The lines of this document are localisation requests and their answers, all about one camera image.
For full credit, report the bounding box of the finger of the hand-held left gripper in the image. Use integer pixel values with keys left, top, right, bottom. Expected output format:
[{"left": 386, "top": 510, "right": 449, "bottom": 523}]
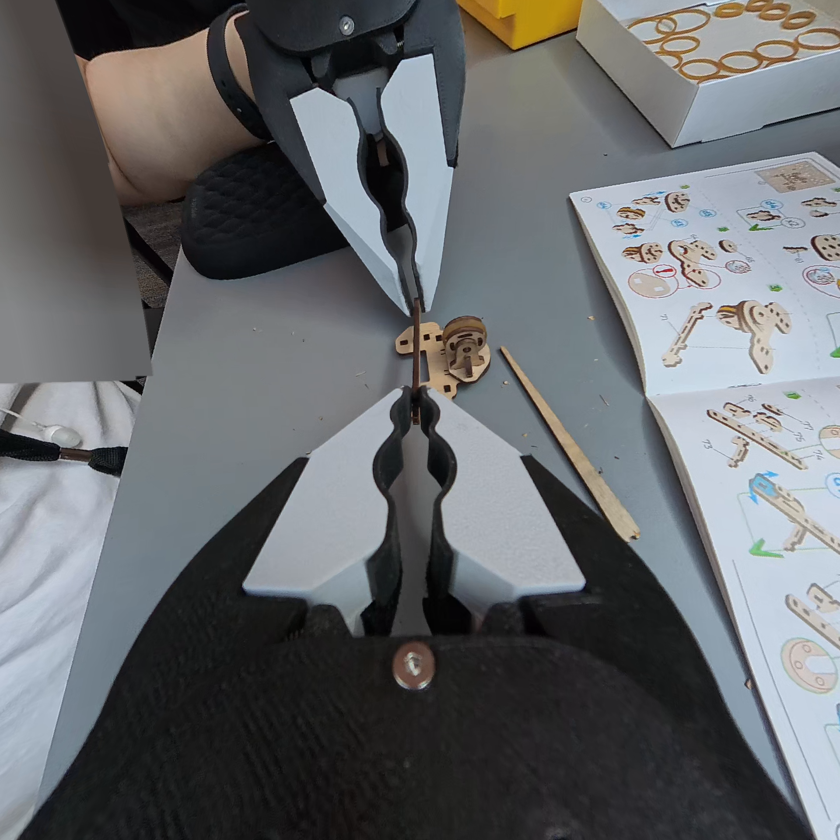
[
  {"left": 289, "top": 85, "right": 421, "bottom": 315},
  {"left": 375, "top": 51, "right": 455, "bottom": 312}
]

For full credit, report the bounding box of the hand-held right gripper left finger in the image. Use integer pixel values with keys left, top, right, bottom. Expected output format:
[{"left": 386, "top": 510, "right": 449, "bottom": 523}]
[{"left": 243, "top": 387, "right": 409, "bottom": 636}]

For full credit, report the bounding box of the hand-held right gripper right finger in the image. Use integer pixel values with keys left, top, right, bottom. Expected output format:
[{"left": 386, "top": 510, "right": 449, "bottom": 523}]
[{"left": 420, "top": 387, "right": 586, "bottom": 636}]

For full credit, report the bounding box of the wooden key-shaped strip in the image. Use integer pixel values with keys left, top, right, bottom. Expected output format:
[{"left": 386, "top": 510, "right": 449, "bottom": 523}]
[{"left": 410, "top": 297, "right": 422, "bottom": 426}]

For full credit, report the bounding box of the wooden model drum plate assembly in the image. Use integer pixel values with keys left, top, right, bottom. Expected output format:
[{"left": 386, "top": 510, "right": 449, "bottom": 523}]
[{"left": 394, "top": 315, "right": 492, "bottom": 401}]

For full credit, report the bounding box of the person's left forearm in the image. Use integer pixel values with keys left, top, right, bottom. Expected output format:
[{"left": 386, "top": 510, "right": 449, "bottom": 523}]
[{"left": 75, "top": 13, "right": 263, "bottom": 206}]

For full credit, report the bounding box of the black wristband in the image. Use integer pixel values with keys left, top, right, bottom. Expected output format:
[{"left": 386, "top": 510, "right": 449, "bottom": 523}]
[{"left": 206, "top": 3, "right": 273, "bottom": 142}]

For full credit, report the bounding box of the black wrist rest pad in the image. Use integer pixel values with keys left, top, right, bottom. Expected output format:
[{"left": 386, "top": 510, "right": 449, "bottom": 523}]
[{"left": 180, "top": 141, "right": 411, "bottom": 282}]

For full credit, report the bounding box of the thin wooden stick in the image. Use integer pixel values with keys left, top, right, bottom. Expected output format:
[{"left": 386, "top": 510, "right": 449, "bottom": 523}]
[{"left": 500, "top": 346, "right": 641, "bottom": 542}]

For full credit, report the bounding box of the yellow plastic bin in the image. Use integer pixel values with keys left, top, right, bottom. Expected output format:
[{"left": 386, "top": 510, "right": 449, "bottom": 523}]
[{"left": 456, "top": 0, "right": 585, "bottom": 51}]

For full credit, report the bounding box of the white earbud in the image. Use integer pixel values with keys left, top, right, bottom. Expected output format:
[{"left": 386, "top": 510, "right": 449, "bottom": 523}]
[{"left": 0, "top": 407, "right": 84, "bottom": 449}]

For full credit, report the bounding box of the person's white garment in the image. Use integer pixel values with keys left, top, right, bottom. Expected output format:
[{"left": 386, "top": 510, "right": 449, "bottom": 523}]
[{"left": 0, "top": 381, "right": 142, "bottom": 821}]

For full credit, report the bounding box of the open instruction booklet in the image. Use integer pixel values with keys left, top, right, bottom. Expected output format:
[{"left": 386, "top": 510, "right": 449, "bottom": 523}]
[{"left": 570, "top": 152, "right": 840, "bottom": 840}]

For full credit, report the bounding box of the white cardboard box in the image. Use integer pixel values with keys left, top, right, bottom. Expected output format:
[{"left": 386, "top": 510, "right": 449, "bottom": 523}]
[{"left": 576, "top": 0, "right": 840, "bottom": 148}]

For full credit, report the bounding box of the pile of wooden rings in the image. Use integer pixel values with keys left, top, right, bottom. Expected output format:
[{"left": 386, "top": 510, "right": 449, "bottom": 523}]
[{"left": 626, "top": 0, "right": 829, "bottom": 83}]

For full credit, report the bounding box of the black cord strap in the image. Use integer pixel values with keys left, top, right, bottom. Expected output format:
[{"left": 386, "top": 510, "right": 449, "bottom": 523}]
[{"left": 0, "top": 430, "right": 130, "bottom": 477}]

